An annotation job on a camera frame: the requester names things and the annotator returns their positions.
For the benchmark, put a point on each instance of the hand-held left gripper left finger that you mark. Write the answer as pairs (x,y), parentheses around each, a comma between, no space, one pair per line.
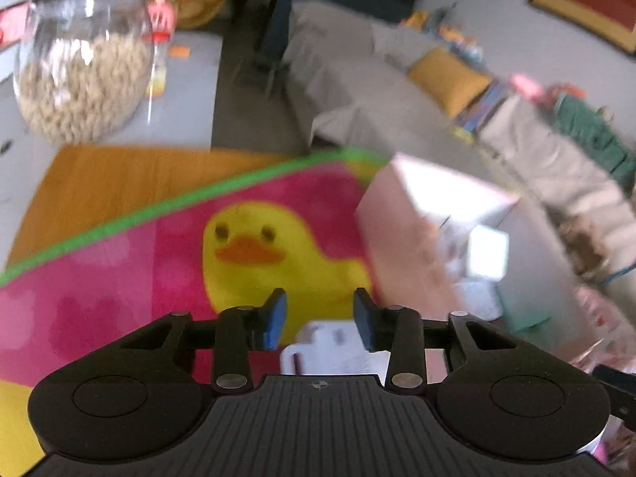
(276,318)

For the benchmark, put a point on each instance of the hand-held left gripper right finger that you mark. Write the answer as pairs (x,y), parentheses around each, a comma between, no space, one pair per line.
(365,323)

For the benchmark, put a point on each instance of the white plastic device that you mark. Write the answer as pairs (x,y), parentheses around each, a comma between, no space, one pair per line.
(333,353)

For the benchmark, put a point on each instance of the pink cardboard box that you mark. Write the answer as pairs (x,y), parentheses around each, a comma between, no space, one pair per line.
(407,238)

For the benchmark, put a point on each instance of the cartoon animal printed mat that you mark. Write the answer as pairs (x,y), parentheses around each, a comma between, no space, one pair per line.
(124,268)

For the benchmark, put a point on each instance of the stack of colourful books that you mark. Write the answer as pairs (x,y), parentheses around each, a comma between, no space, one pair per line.
(479,109)

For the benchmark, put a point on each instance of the grey sofa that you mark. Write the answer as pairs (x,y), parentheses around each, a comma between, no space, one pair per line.
(357,74)

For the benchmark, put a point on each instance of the yellow cushion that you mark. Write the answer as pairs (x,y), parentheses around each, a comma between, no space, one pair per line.
(447,79)

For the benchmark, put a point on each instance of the small red-lidded plastic jar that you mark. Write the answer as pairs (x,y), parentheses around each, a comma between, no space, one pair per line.
(159,67)

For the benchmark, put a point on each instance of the small orange item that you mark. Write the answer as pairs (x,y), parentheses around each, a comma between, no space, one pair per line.
(180,52)

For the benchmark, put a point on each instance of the small pink item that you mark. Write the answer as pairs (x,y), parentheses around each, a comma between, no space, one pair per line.
(526,84)

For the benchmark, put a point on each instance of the green cloth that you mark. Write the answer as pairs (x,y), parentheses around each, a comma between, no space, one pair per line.
(591,129)

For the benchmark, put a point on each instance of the glass jar of nuts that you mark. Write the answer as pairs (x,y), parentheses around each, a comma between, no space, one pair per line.
(79,84)

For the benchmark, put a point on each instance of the dark blue cloth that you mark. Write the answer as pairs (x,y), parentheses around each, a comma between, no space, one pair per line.
(308,5)

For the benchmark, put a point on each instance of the yellow cloth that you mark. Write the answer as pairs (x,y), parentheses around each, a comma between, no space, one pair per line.
(198,5)

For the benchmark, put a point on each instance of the pink toy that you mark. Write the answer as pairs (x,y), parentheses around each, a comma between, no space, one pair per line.
(161,12)

